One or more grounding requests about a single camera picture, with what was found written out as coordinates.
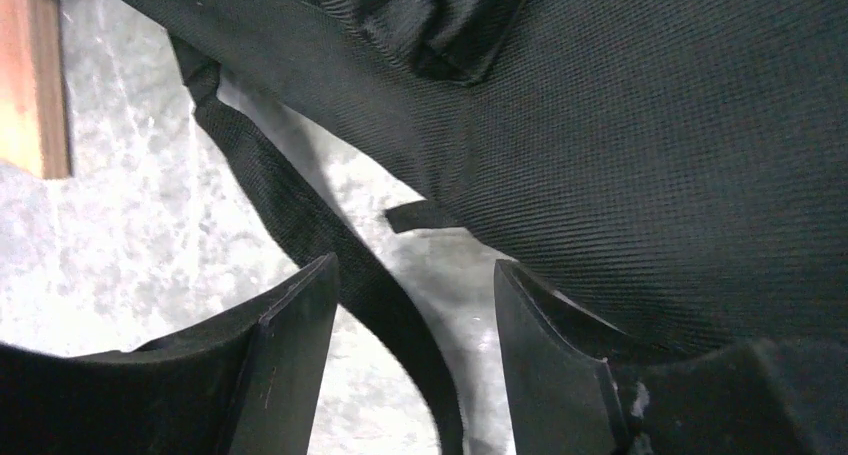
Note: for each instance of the black student backpack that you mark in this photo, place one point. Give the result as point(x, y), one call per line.
point(677, 168)

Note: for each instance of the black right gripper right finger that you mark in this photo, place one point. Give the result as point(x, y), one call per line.
point(578, 385)

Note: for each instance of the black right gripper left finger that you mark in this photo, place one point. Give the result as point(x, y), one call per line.
point(245, 381)

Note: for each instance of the brown wooden board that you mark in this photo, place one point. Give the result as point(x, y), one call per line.
point(34, 127)

